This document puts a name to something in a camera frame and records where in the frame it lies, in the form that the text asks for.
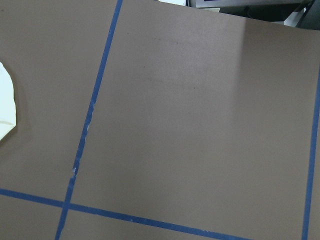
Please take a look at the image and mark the cream long-sleeve cat shirt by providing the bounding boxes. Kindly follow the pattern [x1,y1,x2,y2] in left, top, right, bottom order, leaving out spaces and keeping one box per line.
[0,62,17,142]

